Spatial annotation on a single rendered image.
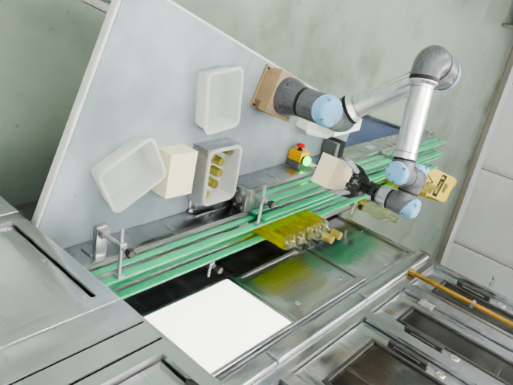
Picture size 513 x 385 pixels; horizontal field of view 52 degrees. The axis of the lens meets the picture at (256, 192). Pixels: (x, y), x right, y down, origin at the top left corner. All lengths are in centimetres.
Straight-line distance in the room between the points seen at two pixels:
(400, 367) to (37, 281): 118
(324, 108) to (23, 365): 130
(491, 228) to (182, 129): 665
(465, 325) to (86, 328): 151
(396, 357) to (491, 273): 644
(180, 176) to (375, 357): 90
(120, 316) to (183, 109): 86
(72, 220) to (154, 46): 59
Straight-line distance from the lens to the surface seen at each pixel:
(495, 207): 801
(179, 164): 179
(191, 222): 194
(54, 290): 130
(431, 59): 183
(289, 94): 200
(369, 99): 201
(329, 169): 200
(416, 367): 191
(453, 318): 224
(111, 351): 112
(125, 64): 163
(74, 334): 116
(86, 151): 164
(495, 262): 823
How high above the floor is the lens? 204
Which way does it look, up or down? 34 degrees down
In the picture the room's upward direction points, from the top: 118 degrees clockwise
